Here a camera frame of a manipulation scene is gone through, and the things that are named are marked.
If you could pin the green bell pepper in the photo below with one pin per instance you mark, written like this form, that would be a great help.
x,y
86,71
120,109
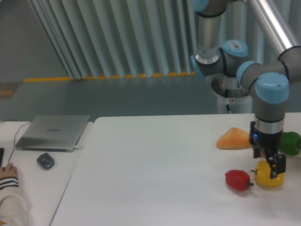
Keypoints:
x,y
291,143

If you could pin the red bell pepper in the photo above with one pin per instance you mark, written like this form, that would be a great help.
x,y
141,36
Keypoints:
x,y
238,180

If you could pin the folded grey partition screen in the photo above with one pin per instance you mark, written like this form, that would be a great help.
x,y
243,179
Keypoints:
x,y
147,37

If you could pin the orange triangular bread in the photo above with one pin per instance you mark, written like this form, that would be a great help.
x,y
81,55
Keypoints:
x,y
234,139

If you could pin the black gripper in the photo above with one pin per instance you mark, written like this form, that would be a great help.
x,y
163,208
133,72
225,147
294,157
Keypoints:
x,y
270,142

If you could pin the yellow bell pepper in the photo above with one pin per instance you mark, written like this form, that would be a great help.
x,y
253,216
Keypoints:
x,y
262,175

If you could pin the silver laptop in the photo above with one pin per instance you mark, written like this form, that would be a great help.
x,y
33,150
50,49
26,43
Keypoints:
x,y
57,133

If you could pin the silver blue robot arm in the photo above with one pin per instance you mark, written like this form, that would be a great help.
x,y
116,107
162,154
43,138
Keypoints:
x,y
268,85

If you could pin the person's hand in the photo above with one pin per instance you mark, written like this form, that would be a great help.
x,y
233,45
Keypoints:
x,y
8,171

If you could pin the black phone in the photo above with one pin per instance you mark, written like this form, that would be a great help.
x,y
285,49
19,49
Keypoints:
x,y
1,155

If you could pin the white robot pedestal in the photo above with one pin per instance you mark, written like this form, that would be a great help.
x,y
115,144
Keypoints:
x,y
231,97

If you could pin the cream striped sleeve forearm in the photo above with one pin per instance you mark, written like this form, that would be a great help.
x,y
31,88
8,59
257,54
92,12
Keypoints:
x,y
14,209

